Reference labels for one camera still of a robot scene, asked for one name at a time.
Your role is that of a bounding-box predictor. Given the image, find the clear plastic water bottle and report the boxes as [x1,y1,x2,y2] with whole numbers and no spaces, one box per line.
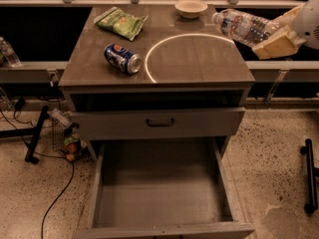
[212,9,279,48]

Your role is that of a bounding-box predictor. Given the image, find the background water bottle on ledge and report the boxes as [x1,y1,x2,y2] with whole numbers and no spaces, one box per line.
[0,37,21,67]

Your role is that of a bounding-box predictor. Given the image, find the black stand leg right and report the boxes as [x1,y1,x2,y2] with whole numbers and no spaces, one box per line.
[300,138,319,215]

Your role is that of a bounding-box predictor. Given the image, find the open grey middle drawer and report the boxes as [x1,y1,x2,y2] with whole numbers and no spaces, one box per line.
[73,137,254,239]

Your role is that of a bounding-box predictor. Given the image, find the black stand leg left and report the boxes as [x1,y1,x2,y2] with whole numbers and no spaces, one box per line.
[0,106,49,164]

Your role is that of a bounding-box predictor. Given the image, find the grey drawer cabinet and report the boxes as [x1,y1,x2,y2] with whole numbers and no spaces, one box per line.
[59,5,254,156]

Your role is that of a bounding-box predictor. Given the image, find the white ceramic bowl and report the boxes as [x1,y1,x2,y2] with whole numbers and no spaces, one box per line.
[174,0,208,19]

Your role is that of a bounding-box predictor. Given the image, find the wire basket with snacks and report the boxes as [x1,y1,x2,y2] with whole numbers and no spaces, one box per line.
[49,109,87,162]

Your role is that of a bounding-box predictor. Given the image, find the grey upper drawer with handle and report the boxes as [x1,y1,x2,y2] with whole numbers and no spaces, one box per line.
[71,108,245,140]

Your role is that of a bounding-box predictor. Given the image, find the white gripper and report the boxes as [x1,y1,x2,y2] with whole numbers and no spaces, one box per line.
[252,0,319,60]

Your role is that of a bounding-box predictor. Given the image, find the green chip bag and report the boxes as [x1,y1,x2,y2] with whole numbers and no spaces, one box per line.
[94,7,149,41]

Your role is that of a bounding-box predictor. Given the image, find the blue Pepsi soda can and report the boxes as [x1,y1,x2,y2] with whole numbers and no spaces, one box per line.
[104,44,142,75]

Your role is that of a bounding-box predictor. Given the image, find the black floor cable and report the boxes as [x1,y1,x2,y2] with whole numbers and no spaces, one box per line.
[0,97,76,239]

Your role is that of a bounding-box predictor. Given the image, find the black stand leg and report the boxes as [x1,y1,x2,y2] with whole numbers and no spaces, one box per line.
[300,138,319,215]
[0,106,49,164]

